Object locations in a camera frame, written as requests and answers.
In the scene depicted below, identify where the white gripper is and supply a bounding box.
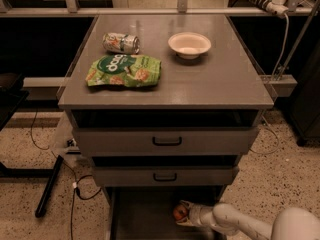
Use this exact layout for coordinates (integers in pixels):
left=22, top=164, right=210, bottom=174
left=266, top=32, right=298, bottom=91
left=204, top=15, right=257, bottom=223
left=176, top=200, right=214, bottom=227

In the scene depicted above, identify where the red apple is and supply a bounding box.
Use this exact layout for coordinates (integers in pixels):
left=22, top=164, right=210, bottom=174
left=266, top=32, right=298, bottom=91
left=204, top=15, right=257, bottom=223
left=173, top=204, right=189, bottom=221

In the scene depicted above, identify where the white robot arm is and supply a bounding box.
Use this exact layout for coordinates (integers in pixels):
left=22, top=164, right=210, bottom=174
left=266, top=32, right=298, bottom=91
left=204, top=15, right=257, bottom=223
left=173, top=200, right=320, bottom=240

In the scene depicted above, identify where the bottom open drawer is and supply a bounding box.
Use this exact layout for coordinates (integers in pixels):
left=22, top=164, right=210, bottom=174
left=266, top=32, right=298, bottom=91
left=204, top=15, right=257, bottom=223
left=106, top=186, right=227, bottom=240

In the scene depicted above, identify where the top grey drawer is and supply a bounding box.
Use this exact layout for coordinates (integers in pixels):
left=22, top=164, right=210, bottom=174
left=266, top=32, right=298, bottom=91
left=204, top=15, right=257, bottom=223
left=73, top=127, right=258, bottom=157

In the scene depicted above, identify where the grey drawer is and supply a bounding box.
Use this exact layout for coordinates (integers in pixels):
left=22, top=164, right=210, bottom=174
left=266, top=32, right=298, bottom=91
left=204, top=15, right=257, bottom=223
left=73, top=127, right=258, bottom=157
left=93, top=166, right=239, bottom=187

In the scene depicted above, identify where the middle grey drawer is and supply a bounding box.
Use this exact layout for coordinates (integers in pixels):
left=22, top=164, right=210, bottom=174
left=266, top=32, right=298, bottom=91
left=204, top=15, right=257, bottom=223
left=93, top=166, right=239, bottom=187

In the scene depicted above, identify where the grey drawer cabinet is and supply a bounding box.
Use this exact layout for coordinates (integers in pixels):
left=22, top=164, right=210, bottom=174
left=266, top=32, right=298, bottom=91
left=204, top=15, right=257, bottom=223
left=57, top=14, right=275, bottom=240

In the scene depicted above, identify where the black table leg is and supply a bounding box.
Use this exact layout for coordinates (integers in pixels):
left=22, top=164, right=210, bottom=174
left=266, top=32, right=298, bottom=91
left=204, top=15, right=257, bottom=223
left=35, top=156, right=63, bottom=218

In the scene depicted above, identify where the green chip bag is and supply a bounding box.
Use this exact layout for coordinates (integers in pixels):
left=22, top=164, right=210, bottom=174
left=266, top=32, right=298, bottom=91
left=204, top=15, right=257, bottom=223
left=86, top=54, right=161, bottom=88

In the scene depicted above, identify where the white bowl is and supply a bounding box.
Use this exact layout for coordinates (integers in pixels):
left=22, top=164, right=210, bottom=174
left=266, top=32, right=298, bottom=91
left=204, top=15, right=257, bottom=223
left=168, top=32, right=211, bottom=59

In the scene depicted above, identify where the crushed soda can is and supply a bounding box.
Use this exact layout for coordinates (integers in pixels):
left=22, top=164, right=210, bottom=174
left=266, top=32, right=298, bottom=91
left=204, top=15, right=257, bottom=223
left=102, top=32, right=140, bottom=54

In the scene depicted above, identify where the dark side table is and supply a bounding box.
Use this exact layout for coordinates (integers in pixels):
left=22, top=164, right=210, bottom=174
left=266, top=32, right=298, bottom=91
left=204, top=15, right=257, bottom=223
left=0, top=73, right=29, bottom=131

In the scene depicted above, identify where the black floor cable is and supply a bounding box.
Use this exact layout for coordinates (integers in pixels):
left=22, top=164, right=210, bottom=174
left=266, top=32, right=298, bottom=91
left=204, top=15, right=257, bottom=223
left=29, top=107, right=102, bottom=240

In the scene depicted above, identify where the black striped handle device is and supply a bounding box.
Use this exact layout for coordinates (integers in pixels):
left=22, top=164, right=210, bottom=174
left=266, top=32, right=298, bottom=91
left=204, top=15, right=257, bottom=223
left=248, top=0, right=288, bottom=18

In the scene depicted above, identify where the metal rail frame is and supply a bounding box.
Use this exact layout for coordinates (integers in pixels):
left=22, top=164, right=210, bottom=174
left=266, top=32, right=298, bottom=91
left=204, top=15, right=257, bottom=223
left=0, top=0, right=320, bottom=18

